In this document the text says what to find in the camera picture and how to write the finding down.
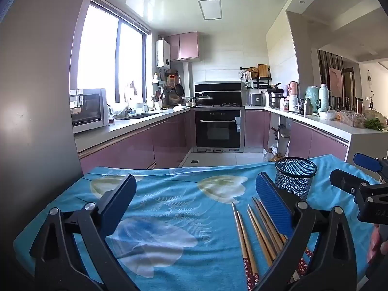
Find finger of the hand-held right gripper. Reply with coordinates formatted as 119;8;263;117
353;153;388;182
329;169;376;207

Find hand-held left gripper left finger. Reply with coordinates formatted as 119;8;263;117
14;174;143;291

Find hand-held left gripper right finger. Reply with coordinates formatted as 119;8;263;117
251;171;358;291

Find black mesh utensil holder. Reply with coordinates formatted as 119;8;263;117
275;157;318;201

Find bunch of wooden chopsticks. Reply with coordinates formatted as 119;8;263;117
231;196;314;291

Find person's right hand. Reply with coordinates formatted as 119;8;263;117
367;224;388;264

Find green leafy vegetables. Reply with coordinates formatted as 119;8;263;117
362;118;385;132

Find clear plastic container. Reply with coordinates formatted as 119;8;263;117
339;111;366;128

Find blue floral tablecloth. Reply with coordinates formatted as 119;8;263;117
14;154;382;291

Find mint green thermos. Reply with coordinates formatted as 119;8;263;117
319;84;331;112

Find mint green kettle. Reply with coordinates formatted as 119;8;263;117
305;86;320;114

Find black built-in oven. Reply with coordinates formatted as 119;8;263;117
194;107;245;153

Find clear plastic bag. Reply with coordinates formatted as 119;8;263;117
107;101;129;117

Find white microwave oven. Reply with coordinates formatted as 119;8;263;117
69;89;109;134

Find stainless steel stock pot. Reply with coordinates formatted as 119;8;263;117
267;93;284;108

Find silver rice cooker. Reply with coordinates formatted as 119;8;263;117
248;92;267;107

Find black range hood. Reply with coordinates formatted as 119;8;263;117
194;81;242;107

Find black wok with lid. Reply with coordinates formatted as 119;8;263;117
195;94;214;106

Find grey refrigerator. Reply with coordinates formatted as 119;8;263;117
0;0;95;182

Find kitchen window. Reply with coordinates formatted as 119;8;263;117
77;1;150;104

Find white gas water heater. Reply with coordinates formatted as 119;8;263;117
156;39;171;68

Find ceiling light panel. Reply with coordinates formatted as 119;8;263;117
198;0;223;21

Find pink wall picture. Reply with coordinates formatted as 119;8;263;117
329;67;344;97

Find black wall rack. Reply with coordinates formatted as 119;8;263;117
241;67;272;89

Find pink wall cabinet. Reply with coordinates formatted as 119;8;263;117
165;32;200;62

